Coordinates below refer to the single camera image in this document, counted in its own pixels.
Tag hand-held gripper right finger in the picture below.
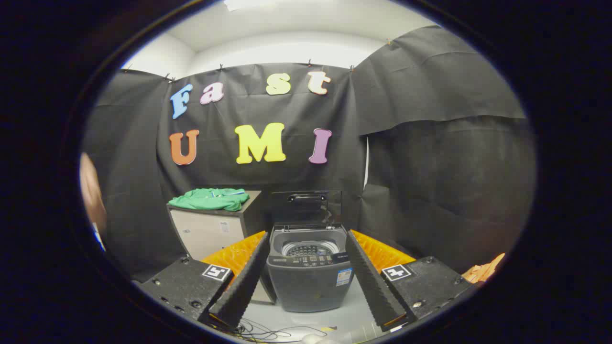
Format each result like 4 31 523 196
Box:
345 229 479 333

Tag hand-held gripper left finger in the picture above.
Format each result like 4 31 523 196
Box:
139 231 271 332

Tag blurred skin-toned shape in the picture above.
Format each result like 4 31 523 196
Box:
79 152 107 235

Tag green polo shirt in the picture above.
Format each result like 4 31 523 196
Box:
168 188 250 212

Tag grey washing machine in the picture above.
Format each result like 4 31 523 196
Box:
266 224 355 313

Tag dark transparent washing machine lid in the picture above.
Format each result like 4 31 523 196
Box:
271 190 343 231

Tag thin black floor cables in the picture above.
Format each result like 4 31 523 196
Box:
210 318 335 343

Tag orange object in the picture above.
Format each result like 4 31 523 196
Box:
461 253 505 284

